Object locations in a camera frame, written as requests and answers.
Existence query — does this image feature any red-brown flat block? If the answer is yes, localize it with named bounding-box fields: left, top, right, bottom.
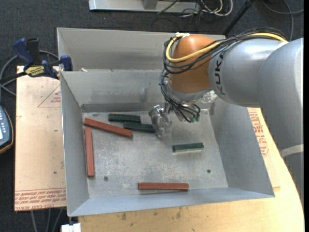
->
left=83, top=118, right=134, bottom=139
left=84, top=127, right=96, bottom=178
left=138, top=182, right=190, bottom=191

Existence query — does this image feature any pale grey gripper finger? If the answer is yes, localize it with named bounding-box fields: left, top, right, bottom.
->
left=158, top=115, right=173, bottom=139
left=148, top=105, right=162, bottom=133

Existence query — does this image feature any dark green flat block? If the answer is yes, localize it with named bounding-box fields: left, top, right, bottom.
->
left=108, top=113, right=141, bottom=124
left=123, top=121, right=156, bottom=133
left=172, top=142, right=205, bottom=153

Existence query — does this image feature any brown cardboard board red print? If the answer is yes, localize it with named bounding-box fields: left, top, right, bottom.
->
left=14, top=65, right=282, bottom=212

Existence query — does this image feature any grey metal bin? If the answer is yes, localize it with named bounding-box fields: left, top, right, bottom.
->
left=56, top=27, right=275, bottom=217

